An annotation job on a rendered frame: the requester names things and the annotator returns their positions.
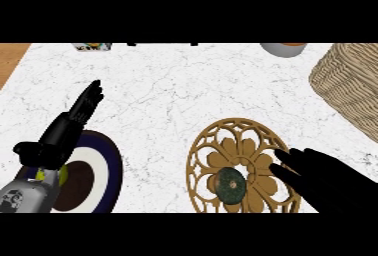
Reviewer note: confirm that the yellow-green fruit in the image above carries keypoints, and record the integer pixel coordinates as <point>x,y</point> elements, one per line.
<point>62,175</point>

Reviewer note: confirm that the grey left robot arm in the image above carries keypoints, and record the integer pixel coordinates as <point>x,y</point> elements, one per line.
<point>24,196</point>

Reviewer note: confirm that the navy and white plate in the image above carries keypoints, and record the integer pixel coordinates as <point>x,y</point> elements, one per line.
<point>96,173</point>

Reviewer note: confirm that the grey cup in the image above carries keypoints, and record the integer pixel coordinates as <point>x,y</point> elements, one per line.
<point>282,49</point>

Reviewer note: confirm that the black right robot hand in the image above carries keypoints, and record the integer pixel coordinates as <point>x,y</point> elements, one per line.
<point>330,183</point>

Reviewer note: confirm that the tan openwork round placemat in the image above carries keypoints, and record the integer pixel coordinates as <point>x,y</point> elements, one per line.
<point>231,156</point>

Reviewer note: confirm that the tan wicker basket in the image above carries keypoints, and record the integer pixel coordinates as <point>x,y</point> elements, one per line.
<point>349,86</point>

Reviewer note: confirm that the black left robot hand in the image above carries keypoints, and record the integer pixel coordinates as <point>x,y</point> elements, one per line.
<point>61,133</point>

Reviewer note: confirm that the dark green squash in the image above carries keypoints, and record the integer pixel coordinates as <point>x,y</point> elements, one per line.
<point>231,186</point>

